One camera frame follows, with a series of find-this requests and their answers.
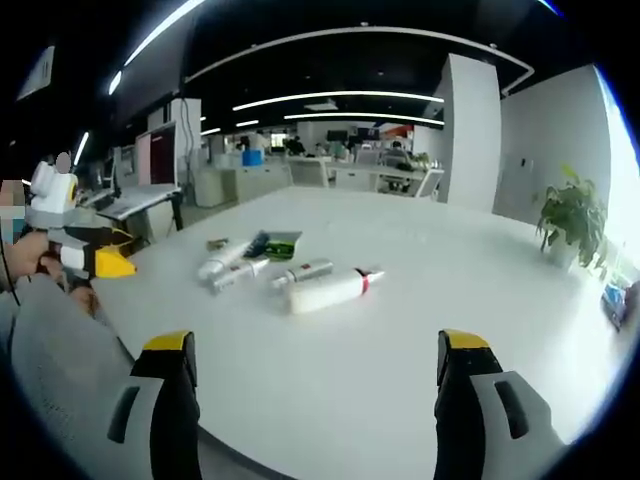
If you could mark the green skincare packet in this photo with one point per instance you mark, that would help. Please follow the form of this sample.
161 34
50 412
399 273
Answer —
279 249

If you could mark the large white skincare bottle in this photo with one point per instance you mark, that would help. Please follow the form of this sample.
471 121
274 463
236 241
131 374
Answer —
325 295

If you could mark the potted green plant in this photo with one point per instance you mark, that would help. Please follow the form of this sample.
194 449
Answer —
575 215

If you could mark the grey storage box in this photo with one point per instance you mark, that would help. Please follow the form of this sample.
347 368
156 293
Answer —
287 236

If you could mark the white skincare tube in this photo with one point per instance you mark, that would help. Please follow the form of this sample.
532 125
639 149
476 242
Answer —
220 262

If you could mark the person's left hand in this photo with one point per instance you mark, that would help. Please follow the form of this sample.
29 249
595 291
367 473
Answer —
32 257

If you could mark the white office desk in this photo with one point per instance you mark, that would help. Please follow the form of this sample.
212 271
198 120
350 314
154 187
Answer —
135 197

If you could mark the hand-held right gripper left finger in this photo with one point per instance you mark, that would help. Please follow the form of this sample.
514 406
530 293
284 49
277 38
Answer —
170 400

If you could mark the blue plastic box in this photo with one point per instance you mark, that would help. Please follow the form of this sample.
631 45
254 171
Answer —
253 157

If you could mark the blue object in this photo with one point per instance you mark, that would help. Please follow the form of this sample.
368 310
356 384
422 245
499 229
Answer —
614 302

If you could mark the dark skincare comb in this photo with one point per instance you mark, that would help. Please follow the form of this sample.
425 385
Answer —
256 244

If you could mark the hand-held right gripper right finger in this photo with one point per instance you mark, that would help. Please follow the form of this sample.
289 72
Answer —
470 400

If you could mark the silver skincare bottle white cap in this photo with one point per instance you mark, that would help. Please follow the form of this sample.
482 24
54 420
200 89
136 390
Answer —
235 275

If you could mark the small brown packet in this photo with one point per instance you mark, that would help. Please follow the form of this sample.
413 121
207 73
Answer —
217 244

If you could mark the silver skincare bottle red label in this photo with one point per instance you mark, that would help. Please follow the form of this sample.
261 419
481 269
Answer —
305 272

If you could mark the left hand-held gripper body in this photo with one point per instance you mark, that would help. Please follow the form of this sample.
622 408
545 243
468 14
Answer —
50 197

